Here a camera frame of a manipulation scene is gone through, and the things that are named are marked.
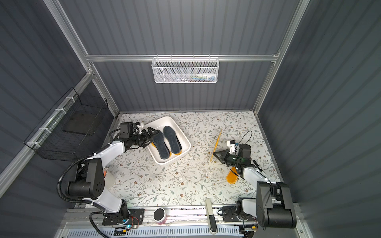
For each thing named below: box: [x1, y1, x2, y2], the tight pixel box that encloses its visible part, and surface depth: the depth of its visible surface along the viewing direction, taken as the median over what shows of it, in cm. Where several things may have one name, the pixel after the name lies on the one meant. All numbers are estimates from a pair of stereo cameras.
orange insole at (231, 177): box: [226, 166, 239, 184], surface depth 88 cm
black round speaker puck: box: [153, 207, 168, 225], surface depth 71 cm
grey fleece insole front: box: [152, 131, 170, 160], surface depth 98 cm
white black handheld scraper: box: [205, 198, 217, 235], surface depth 72 cm
